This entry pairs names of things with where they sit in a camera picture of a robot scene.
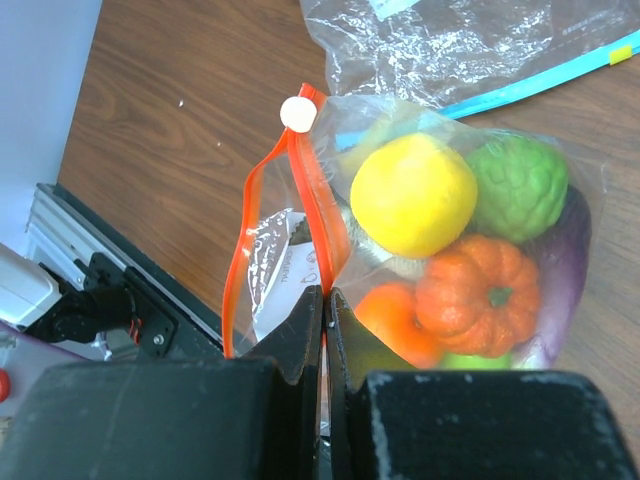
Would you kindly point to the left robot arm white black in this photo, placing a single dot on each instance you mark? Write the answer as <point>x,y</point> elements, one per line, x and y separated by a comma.
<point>41,304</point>

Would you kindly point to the aluminium rail frame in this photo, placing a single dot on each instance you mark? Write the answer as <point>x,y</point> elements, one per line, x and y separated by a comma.
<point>58,237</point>

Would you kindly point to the clear bag blue zipper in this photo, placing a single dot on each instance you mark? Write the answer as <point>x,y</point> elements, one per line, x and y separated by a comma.
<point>467,57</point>

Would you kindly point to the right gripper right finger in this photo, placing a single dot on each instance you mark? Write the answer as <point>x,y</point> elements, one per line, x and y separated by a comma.
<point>392,421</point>

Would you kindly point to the purple eggplant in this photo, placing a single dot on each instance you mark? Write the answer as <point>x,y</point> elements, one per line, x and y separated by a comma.
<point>562,256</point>

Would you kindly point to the clear bag orange zipper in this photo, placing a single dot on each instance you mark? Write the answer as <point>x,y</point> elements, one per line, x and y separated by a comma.
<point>292,235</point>

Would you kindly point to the orange toy pumpkin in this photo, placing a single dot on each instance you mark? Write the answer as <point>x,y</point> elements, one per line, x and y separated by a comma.
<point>480,296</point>

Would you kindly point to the green apple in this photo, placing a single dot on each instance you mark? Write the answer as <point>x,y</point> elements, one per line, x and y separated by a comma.
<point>451,361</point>

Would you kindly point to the small orange tangerine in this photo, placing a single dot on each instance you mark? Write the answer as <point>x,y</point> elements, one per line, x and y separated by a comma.
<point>388,312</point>

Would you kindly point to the yellow lemon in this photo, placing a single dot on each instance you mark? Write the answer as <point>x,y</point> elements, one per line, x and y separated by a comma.
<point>414,196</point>

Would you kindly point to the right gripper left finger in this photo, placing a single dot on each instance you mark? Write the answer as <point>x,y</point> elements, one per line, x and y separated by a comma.
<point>252,417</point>

